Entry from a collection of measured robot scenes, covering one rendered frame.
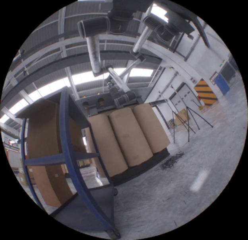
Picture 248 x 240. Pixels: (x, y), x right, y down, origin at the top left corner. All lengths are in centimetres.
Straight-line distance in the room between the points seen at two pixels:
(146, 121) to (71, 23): 986
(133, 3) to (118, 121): 135
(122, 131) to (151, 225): 108
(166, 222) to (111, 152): 93
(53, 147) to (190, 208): 74
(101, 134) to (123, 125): 34
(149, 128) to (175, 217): 119
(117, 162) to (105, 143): 30
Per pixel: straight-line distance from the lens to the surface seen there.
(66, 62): 461
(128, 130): 112
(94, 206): 37
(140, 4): 79
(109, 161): 103
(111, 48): 1027
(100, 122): 112
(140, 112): 135
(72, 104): 59
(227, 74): 850
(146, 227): 58
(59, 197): 112
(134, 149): 109
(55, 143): 40
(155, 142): 129
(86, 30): 79
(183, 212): 57
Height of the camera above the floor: 49
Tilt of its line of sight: 22 degrees up
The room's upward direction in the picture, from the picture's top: 24 degrees counter-clockwise
